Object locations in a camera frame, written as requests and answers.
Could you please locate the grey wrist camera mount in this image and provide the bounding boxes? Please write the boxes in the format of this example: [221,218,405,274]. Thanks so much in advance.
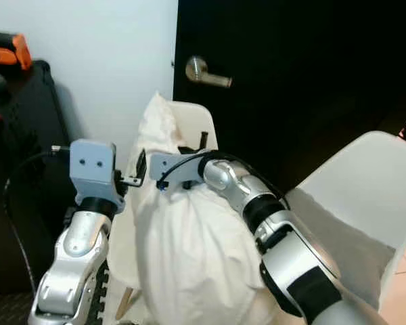
[148,150,208,190]
[68,139,120,215]

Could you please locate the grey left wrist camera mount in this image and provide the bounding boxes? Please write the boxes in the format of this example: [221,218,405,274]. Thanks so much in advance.
[68,139,120,215]

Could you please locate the silver door lever handle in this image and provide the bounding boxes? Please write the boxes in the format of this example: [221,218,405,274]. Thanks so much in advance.
[185,56,233,89]

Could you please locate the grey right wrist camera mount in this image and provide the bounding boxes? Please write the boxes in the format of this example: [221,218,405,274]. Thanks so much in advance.
[148,150,208,190]

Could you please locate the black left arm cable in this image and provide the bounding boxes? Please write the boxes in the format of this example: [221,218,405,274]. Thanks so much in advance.
[3,144,72,300]

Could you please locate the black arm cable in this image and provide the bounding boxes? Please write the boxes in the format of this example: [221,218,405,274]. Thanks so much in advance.
[3,144,72,300]
[155,154,208,191]

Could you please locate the orange and black tool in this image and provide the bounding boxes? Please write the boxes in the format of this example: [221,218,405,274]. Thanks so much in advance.
[0,31,33,71]

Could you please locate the white plastic shell chair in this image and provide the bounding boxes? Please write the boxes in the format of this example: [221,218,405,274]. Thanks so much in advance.
[283,130,406,313]
[103,101,219,320]

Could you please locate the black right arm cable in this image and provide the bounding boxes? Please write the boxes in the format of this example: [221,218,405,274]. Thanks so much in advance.
[155,154,208,191]

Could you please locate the black cabinet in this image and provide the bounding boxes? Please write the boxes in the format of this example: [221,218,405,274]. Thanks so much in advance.
[0,59,83,297]

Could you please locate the black door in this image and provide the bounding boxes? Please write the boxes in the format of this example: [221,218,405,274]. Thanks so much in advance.
[172,0,406,195]

